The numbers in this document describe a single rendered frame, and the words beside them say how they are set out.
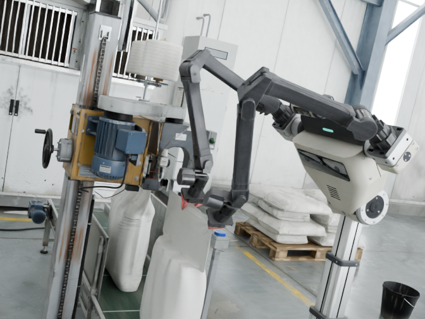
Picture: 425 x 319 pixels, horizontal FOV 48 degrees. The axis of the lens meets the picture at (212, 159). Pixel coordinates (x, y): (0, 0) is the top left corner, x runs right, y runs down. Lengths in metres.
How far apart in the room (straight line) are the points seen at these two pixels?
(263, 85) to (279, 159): 6.11
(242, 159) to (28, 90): 3.49
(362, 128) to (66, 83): 3.70
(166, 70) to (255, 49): 5.11
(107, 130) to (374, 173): 1.06
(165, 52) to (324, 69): 5.91
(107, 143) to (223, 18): 5.01
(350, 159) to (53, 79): 3.57
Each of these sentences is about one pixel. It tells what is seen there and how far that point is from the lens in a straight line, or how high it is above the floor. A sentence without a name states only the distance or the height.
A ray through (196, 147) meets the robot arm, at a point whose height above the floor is 1.29.
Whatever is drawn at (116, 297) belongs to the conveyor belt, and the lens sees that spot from 2.65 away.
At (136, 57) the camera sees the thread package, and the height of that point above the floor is 1.61.
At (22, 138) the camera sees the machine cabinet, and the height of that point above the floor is 0.73.
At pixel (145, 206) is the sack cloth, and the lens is 2.54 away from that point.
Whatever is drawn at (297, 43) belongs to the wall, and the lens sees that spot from 7.47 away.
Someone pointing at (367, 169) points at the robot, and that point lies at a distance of 1.82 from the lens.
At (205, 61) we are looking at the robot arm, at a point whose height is 1.63.
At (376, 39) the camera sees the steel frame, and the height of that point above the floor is 2.78.
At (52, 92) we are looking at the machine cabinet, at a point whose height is 1.22.
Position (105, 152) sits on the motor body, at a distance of 2.00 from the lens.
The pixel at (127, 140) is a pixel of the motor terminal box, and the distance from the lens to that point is 1.92.
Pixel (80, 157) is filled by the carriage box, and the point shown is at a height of 1.13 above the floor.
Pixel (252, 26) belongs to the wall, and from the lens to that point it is 7.05.
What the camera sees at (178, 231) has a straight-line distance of 2.13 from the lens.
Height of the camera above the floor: 1.52
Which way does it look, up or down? 8 degrees down
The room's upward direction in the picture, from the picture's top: 11 degrees clockwise
